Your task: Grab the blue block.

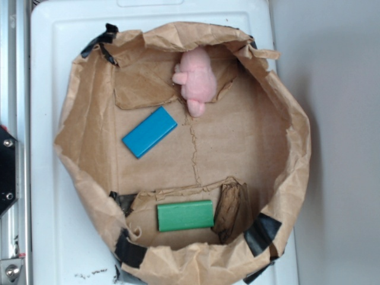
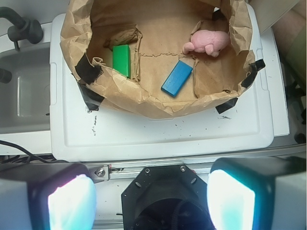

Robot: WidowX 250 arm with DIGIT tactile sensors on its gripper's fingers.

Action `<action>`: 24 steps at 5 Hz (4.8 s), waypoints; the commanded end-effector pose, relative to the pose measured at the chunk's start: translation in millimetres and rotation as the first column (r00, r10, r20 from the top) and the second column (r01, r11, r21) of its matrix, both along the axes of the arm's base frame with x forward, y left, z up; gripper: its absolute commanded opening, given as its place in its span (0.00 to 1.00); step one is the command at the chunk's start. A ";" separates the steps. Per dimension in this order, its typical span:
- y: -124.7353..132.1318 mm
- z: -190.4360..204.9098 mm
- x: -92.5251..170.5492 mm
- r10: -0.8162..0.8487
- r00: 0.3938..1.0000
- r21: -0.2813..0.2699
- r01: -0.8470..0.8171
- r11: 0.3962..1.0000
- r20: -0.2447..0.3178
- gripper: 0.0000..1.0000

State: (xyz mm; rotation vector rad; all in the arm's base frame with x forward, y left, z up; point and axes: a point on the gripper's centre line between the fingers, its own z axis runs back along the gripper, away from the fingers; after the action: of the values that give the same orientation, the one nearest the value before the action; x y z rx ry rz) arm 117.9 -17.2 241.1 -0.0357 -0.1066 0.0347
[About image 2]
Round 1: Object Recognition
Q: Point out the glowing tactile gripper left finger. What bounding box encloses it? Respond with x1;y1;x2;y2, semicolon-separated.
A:
0;163;96;230

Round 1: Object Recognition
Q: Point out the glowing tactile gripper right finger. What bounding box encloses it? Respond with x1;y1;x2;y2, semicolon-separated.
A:
207;156;307;230

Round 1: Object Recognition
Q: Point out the blue rectangular block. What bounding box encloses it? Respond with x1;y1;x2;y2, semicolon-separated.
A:
161;60;193;97

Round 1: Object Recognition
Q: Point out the green rectangular block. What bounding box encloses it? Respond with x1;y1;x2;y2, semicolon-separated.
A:
113;45;130;79

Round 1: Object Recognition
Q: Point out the white plastic bin lid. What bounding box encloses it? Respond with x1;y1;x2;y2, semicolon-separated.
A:
50;14;274;161

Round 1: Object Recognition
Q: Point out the black tape strip lower right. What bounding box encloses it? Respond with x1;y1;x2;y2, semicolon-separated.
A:
215;97;238;114

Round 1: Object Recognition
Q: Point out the black tape strip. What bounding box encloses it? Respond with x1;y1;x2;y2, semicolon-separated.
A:
215;97;238;114
75;53;103;85
241;59;266;89
77;83;105;111

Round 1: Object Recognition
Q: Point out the black tape strip lower left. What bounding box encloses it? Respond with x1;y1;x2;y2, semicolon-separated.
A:
77;83;105;111

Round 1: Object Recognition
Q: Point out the pink plush toy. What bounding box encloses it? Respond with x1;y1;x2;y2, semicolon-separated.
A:
182;30;230;58

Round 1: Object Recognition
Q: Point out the black faucet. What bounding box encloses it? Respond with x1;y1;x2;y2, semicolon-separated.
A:
0;7;44;51

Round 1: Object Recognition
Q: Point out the black cable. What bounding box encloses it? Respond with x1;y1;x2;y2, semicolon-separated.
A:
0;140;58;168

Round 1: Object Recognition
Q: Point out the aluminium frame rail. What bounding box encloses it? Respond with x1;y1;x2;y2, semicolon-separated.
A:
83;146;307;180

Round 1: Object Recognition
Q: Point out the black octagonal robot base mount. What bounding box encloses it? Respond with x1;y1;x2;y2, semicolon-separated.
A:
121;165;215;230

